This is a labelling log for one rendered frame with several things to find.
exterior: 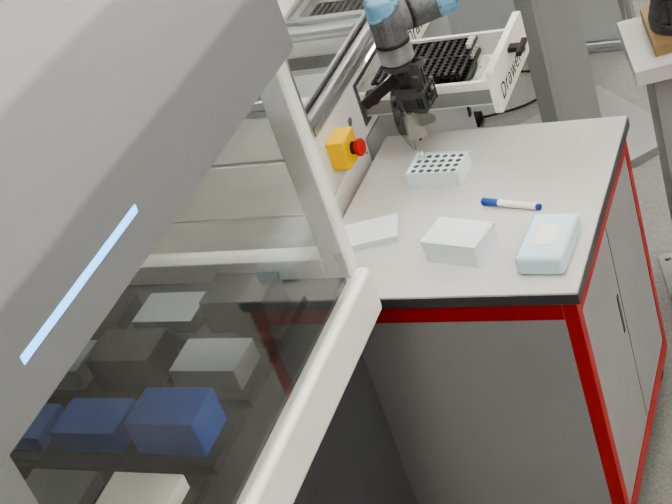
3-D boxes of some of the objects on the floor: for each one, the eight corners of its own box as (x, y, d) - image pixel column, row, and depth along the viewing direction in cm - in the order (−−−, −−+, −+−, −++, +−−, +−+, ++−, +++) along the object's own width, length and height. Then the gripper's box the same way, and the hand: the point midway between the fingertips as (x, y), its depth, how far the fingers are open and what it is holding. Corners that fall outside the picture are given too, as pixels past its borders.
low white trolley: (677, 369, 318) (627, 114, 277) (643, 563, 273) (577, 292, 232) (461, 370, 343) (385, 136, 302) (396, 547, 298) (298, 300, 257)
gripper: (411, 72, 262) (436, 157, 273) (428, 46, 269) (452, 130, 281) (374, 75, 266) (400, 159, 277) (392, 49, 273) (417, 131, 285)
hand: (413, 139), depth 280 cm, fingers open, 3 cm apart
